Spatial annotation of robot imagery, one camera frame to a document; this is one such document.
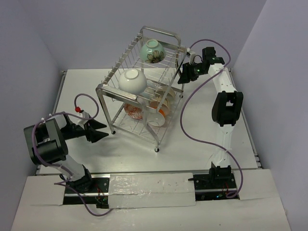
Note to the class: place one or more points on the aluminium table edge rail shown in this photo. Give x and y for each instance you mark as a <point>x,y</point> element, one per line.
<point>59,91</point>

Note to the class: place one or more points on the steel two-tier dish rack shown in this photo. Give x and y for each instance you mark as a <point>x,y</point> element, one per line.
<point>138,95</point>

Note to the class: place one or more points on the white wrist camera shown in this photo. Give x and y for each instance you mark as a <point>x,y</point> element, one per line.
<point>84,116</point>
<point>191,55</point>

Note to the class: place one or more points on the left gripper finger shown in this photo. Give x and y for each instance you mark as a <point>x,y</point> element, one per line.
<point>96,124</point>
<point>94,136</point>

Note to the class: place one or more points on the white bowl beige outside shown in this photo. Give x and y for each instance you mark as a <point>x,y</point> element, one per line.
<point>170,94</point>

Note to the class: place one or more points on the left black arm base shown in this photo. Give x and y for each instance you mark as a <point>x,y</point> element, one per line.
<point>97,195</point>

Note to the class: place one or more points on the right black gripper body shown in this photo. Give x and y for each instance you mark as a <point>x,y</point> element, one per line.
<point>200,70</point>

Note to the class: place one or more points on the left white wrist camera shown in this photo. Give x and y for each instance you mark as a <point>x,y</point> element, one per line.
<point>84,116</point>

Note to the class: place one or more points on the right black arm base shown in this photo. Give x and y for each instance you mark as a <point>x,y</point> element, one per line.
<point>217,184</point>

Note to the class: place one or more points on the white bowl pink rim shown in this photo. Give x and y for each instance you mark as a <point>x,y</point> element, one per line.
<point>157,119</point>

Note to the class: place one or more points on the pale green bowl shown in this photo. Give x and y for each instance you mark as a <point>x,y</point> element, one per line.
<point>152,52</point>

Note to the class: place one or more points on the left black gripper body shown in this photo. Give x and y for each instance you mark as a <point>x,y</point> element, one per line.
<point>88,131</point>

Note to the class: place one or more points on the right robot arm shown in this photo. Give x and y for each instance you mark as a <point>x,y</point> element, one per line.
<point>226,109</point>

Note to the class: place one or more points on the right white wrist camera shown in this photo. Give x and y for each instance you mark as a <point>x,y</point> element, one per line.
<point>191,55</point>

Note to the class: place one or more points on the red patterned bowl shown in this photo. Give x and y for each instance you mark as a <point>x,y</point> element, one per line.
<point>133,111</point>

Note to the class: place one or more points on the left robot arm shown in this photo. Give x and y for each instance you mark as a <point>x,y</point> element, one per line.
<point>46,143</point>

